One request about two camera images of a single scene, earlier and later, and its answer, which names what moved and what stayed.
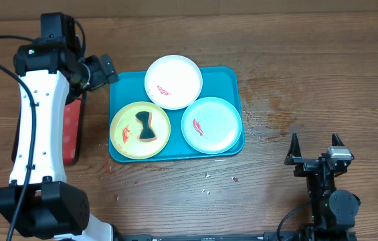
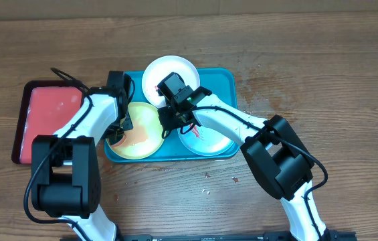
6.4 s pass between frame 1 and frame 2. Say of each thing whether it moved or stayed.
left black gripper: moved
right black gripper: moved
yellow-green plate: stayed
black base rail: stayed
